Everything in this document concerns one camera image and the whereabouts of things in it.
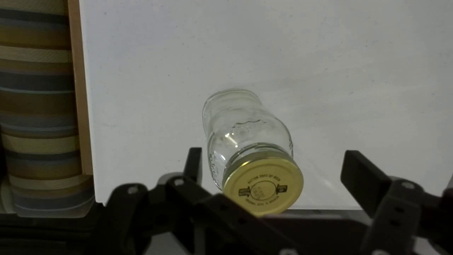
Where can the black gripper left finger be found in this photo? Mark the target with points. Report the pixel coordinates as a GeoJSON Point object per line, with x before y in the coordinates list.
{"type": "Point", "coordinates": [199, 222]}

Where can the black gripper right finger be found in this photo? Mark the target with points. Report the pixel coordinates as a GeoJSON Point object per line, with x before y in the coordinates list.
{"type": "Point", "coordinates": [397, 213]}

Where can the gold metal jar lid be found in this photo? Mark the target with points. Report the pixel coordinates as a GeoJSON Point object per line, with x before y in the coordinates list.
{"type": "Point", "coordinates": [263, 186]}

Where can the clear glass jar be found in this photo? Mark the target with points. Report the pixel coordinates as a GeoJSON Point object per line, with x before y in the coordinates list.
{"type": "Point", "coordinates": [243, 125]}

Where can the striped sofa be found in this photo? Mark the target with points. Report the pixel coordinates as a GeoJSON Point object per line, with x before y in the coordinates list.
{"type": "Point", "coordinates": [38, 108]}

